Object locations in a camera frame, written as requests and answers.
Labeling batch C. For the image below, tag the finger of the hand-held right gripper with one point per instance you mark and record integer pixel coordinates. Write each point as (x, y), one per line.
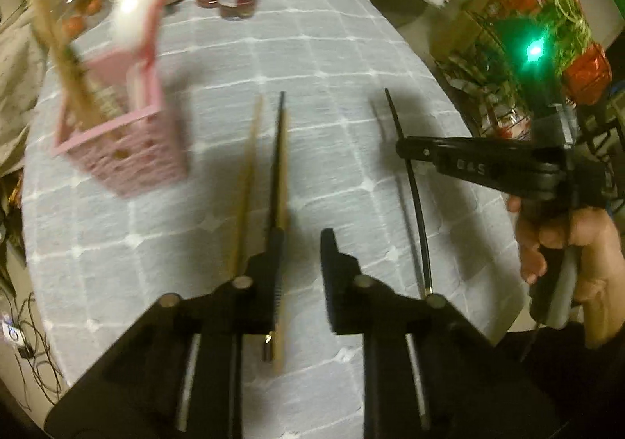
(454, 151)

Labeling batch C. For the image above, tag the white plastic spoon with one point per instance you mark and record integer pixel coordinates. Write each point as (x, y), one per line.
(132, 14)

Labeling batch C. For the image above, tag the small orange fruit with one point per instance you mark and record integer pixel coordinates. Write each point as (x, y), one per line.
(73, 27)
(93, 5)

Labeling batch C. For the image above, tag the wooden chopstick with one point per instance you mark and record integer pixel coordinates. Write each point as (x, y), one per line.
(279, 361)
(80, 87)
(246, 185)
(41, 9)

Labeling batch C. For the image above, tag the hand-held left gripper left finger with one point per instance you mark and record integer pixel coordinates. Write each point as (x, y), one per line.
(263, 280)

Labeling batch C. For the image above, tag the grey checked tablecloth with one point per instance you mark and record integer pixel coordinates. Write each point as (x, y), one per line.
(342, 77)

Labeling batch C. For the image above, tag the colourful packets in rack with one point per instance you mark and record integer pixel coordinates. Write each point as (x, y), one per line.
(586, 70)

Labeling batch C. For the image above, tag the person's right hand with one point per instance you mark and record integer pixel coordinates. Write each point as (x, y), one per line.
(593, 248)

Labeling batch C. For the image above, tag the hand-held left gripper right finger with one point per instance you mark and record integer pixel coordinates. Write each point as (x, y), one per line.
(334, 273)

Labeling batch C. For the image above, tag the black chopstick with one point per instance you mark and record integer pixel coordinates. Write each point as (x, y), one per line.
(280, 151)
(415, 195)

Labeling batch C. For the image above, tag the pink perforated basket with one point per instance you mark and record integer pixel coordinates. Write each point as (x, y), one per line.
(139, 160)

